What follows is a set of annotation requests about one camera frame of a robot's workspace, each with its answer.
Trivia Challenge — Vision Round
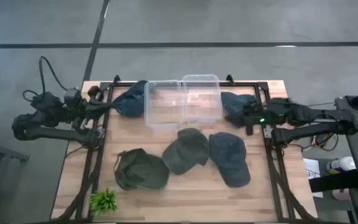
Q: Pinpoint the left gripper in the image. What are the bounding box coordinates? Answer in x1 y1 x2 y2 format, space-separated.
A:
85 98 119 121

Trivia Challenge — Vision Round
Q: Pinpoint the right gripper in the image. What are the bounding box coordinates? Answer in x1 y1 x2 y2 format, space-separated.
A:
244 104 272 136

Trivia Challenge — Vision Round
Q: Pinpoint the denim blue cap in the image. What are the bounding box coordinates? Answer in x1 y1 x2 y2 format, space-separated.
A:
110 80 149 118

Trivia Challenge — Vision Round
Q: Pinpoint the dark blue cap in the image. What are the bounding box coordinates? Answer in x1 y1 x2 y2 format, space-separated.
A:
221 91 258 128

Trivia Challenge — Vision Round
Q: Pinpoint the navy blue cap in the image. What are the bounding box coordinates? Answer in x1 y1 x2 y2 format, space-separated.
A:
209 132 251 189

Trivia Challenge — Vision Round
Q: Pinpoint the dark grey-green cap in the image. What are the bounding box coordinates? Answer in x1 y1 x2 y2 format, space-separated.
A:
162 128 210 175

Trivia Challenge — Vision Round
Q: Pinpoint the olive green cap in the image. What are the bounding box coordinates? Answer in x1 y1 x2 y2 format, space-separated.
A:
113 148 170 191

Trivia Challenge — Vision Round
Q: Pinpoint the white paper sheet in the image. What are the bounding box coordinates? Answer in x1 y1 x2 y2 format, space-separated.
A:
303 157 324 198

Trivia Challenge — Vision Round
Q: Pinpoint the small green artificial plant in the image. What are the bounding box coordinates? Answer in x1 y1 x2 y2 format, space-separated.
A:
89 188 118 215

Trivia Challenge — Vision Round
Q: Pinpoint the white spray can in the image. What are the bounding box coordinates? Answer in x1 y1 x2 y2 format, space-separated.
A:
326 156 357 174

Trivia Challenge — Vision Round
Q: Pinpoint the pink object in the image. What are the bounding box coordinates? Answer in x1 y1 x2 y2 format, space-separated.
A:
332 188 351 200

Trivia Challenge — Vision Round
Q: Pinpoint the black metal table frame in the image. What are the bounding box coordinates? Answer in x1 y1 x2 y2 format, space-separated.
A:
57 74 316 222

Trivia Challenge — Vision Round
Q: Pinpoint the coloured wire bundle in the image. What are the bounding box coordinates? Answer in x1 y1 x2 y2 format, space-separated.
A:
302 132 339 152

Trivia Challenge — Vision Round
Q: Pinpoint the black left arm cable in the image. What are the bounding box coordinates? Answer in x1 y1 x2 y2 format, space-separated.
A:
22 55 70 103

